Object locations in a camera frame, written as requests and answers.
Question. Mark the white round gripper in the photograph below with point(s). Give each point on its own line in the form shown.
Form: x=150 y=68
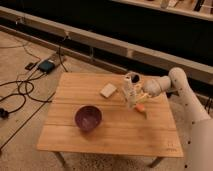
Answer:
x=152 y=87

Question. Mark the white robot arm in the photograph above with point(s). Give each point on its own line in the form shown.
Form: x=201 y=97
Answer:
x=199 y=155

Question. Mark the white cup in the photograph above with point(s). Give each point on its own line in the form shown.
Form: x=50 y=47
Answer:
x=135 y=77

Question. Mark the orange toy carrot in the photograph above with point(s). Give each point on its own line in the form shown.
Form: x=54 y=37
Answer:
x=141 y=109

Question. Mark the beige sponge block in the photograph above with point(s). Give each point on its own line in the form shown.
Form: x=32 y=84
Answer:
x=108 y=90

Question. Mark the wooden table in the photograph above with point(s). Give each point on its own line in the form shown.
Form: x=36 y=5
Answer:
x=122 y=131

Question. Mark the purple bowl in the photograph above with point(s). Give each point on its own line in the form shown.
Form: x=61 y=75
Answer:
x=87 y=118

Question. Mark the dark blue power box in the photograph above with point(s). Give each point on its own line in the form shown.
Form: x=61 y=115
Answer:
x=46 y=66

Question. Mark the small black device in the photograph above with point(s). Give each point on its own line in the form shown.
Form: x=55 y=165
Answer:
x=30 y=66

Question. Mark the black plug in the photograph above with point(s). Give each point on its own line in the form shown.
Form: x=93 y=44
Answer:
x=3 y=113

